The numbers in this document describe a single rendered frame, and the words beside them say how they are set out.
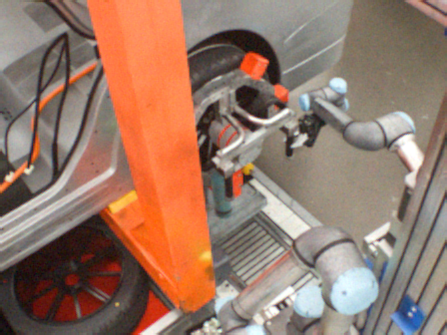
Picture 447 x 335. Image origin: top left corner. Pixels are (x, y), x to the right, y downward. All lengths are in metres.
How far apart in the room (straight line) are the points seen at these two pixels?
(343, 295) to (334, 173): 2.15
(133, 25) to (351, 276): 0.75
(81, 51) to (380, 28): 2.63
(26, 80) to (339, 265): 1.80
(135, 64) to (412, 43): 3.41
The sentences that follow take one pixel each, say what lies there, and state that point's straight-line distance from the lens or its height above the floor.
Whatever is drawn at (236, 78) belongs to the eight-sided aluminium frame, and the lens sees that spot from 2.30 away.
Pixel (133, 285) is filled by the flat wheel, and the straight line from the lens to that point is 2.45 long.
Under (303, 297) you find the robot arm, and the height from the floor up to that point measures 1.04.
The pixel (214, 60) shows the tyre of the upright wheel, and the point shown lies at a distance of 2.31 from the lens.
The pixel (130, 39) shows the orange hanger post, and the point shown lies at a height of 1.88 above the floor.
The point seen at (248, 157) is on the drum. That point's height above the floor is 0.83.
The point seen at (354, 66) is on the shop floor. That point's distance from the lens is 4.19.
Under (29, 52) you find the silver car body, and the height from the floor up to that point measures 1.03.
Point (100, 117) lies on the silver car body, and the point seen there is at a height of 1.20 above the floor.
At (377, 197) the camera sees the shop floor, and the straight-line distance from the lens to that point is 3.36.
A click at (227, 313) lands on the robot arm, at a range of 1.61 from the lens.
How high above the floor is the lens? 2.61
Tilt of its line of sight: 49 degrees down
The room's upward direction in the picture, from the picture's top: 4 degrees counter-clockwise
